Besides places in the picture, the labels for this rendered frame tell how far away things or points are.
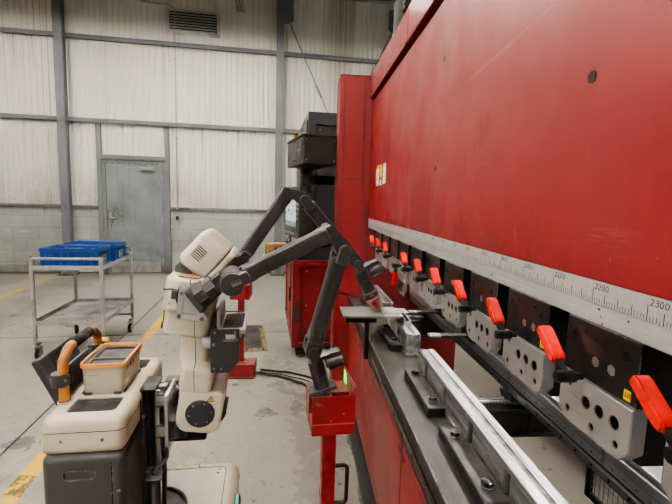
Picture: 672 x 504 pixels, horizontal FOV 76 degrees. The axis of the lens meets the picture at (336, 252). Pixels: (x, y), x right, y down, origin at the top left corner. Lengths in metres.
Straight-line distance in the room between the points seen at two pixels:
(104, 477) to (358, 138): 2.18
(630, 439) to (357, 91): 2.50
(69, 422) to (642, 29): 1.66
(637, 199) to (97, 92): 9.16
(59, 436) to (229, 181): 7.43
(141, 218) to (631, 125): 8.68
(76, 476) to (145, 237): 7.51
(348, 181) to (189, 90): 6.58
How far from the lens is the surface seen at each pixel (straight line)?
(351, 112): 2.85
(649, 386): 0.62
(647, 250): 0.65
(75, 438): 1.67
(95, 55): 9.57
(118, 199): 9.12
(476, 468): 1.15
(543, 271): 0.84
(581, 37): 0.83
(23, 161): 9.77
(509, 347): 0.95
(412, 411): 1.41
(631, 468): 1.18
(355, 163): 2.81
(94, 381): 1.76
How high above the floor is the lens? 1.51
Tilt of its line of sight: 7 degrees down
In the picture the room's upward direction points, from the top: 2 degrees clockwise
